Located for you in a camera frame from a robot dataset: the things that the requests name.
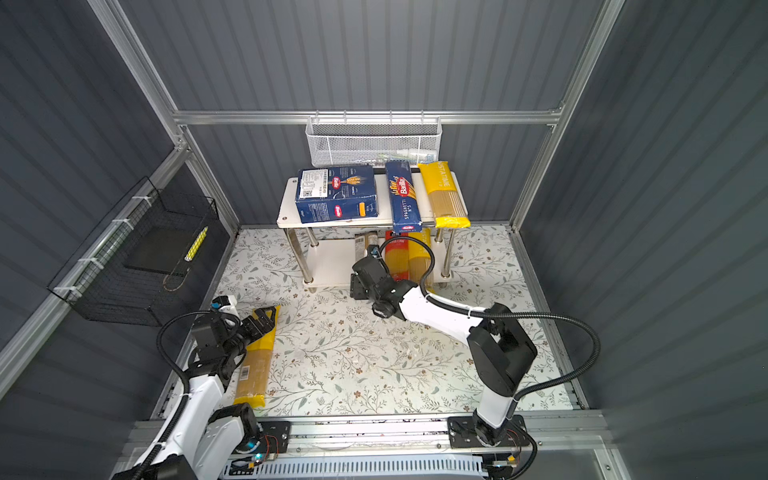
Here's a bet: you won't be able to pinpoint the dark blue Barilla box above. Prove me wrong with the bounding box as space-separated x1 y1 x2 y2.
295 165 379 224

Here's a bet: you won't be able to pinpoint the floral table mat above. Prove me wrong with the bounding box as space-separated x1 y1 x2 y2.
170 224 574 418

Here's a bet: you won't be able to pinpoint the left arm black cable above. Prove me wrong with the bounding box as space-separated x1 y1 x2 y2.
128 308 241 480

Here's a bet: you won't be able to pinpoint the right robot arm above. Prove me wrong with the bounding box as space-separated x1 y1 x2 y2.
352 257 537 446

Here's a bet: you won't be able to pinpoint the yellow tag in basket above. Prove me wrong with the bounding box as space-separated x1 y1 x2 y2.
183 226 208 263

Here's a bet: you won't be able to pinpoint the yellow Pasta Time bag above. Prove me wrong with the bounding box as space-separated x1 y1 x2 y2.
408 228 431 283
419 161 471 229

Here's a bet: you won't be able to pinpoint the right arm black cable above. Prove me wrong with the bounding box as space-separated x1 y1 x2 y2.
377 235 602 403

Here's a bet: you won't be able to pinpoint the clear blue spaghetti bag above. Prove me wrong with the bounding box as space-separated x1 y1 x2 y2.
353 231 379 262

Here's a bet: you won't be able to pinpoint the blue Barilla spaghetti box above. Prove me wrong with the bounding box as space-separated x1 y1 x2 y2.
385 160 423 234

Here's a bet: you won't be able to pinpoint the black wire basket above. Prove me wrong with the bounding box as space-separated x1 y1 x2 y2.
48 184 227 327

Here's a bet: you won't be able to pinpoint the white two-tier shelf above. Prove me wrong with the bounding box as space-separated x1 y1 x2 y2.
277 172 458 290

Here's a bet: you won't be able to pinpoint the items in white basket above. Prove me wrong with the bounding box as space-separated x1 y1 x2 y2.
348 149 439 166

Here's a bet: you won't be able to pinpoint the red spaghetti bag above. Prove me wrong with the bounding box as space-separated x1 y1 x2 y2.
384 231 410 281

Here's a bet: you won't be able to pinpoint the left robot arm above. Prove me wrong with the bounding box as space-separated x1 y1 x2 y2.
112 297 280 479

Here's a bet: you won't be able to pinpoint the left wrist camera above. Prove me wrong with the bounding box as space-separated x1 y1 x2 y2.
211 295 239 316

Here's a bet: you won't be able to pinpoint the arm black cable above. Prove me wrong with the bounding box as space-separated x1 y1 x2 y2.
377 235 602 403
128 308 241 480

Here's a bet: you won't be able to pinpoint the yellow spaghetti bag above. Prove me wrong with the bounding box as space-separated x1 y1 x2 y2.
233 306 280 409

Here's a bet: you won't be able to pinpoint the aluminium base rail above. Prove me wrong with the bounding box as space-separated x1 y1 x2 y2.
119 413 607 463

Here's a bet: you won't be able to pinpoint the white wire mesh basket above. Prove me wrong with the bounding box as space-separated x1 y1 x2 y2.
305 116 443 168

